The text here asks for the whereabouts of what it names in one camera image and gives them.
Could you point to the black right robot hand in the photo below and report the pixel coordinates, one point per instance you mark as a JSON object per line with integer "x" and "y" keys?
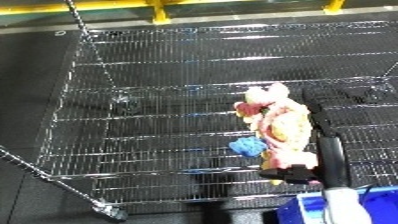
{"x": 333, "y": 156}

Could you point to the pink soft toy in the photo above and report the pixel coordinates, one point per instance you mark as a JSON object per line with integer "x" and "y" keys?
{"x": 284, "y": 126}

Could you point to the pale right robot arm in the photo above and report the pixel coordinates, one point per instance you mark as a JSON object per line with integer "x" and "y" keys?
{"x": 346, "y": 206}

